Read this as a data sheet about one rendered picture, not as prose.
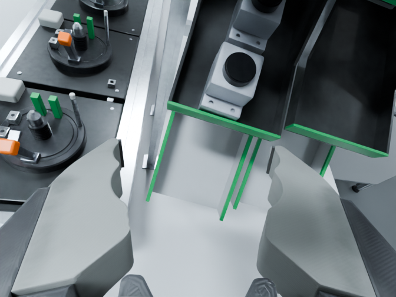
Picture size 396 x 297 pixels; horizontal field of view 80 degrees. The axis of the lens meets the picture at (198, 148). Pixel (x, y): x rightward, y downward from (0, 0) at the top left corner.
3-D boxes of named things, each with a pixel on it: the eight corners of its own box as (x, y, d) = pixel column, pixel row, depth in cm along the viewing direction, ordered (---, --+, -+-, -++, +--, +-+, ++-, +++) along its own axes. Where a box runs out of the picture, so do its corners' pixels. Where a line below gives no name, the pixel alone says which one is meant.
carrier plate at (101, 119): (99, 211, 42) (98, 207, 40) (-63, 198, 37) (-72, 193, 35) (123, 109, 55) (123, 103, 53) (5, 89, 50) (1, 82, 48)
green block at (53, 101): (61, 119, 45) (55, 101, 41) (54, 118, 45) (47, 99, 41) (63, 114, 46) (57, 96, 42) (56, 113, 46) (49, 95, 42)
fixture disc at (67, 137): (75, 178, 42) (73, 172, 41) (-17, 168, 39) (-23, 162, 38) (94, 116, 50) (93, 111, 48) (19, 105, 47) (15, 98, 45)
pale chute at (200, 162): (218, 209, 44) (222, 221, 40) (149, 190, 43) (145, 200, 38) (272, 56, 39) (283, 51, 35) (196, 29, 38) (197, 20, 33)
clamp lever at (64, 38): (78, 62, 53) (68, 42, 46) (68, 60, 53) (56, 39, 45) (81, 48, 54) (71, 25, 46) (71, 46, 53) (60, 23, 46)
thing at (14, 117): (18, 125, 43) (15, 119, 41) (9, 124, 42) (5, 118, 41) (22, 116, 44) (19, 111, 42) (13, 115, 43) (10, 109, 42)
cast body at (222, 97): (231, 125, 28) (254, 107, 21) (195, 112, 27) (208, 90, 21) (250, 62, 29) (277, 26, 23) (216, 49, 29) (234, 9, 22)
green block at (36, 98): (45, 116, 45) (37, 98, 41) (38, 115, 44) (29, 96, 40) (47, 111, 45) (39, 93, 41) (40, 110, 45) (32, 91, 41)
